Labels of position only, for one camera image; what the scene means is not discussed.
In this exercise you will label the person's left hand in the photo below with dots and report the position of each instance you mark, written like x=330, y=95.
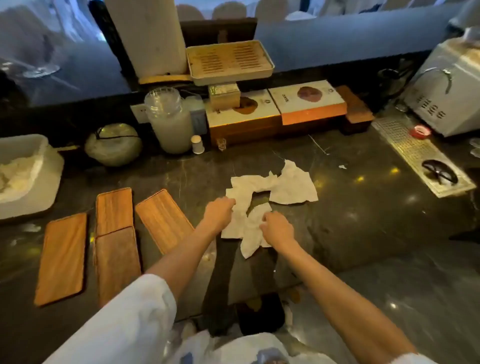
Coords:
x=217, y=215

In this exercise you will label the person's right hand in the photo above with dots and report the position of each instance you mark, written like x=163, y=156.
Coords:
x=279, y=230

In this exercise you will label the wooden tray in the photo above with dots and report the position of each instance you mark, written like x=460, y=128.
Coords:
x=114, y=210
x=117, y=262
x=163, y=221
x=60, y=258

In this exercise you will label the person's left forearm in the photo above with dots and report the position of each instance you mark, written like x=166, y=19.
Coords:
x=180, y=262

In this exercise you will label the person's right forearm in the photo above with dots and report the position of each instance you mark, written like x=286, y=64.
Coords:
x=337, y=300

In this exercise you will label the dark marble countertop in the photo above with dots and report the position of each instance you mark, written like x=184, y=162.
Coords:
x=356, y=210

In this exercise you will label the person's white shirt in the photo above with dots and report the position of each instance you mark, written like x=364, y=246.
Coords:
x=123, y=326

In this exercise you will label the white appliance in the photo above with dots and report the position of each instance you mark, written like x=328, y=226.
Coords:
x=450, y=101

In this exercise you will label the tiny clear shot glass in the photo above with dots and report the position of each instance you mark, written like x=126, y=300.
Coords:
x=221, y=144

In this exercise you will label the small white bottle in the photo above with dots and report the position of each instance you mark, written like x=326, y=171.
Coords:
x=197, y=145

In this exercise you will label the flat brown box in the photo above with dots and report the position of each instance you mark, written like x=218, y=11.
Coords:
x=247, y=135

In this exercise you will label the pale blue carton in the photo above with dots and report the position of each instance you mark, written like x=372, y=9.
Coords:
x=198, y=116

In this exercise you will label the clear glass lidded jar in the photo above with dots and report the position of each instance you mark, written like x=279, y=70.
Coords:
x=168, y=123

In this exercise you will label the white and gold-brown gift box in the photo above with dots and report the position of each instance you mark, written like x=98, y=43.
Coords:
x=262, y=112

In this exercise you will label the small beige box green print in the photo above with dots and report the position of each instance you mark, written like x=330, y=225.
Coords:
x=224, y=96

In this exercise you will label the round pale green lidded pot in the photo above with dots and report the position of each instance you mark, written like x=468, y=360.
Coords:
x=112, y=148

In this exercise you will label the white and orange gift box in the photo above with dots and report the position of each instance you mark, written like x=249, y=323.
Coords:
x=307, y=101

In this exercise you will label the wooden board on dark base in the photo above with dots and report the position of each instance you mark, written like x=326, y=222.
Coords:
x=354, y=107

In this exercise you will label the yellow wooden roll holder base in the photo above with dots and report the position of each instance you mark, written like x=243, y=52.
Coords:
x=165, y=79

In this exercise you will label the perforated metal drain tray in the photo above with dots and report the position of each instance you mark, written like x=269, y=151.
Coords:
x=405, y=146

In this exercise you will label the bamboo slatted tea tray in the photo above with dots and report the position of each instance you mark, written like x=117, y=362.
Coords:
x=229, y=62

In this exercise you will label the gold metal spoon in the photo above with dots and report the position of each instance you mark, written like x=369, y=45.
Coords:
x=67, y=148

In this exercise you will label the red tape roll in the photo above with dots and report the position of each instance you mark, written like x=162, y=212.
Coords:
x=414, y=134

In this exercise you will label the black cup rinser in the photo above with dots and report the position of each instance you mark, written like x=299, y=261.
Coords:
x=439, y=171

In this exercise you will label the clear glass cup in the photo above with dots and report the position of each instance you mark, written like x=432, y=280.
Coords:
x=401, y=107

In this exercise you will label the white plastic container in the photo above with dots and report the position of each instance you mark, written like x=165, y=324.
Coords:
x=41, y=191

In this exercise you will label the black metal pot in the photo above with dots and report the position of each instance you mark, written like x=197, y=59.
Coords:
x=392, y=80

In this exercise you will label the large white paper towel roll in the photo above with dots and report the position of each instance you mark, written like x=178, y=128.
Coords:
x=150, y=37

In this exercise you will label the raised dark bar top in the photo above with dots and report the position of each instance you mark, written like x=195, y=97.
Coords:
x=337, y=37

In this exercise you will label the pile of white translucent pieces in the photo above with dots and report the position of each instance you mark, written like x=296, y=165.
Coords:
x=17, y=178

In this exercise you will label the group of white covered chairs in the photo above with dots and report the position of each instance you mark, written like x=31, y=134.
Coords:
x=228, y=10

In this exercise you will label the black tall slim device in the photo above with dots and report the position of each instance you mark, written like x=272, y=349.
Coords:
x=108, y=41

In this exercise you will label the clear wine glass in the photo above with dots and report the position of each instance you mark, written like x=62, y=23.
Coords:
x=41, y=71

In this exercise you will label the white wall socket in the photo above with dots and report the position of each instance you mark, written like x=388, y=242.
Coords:
x=138, y=113

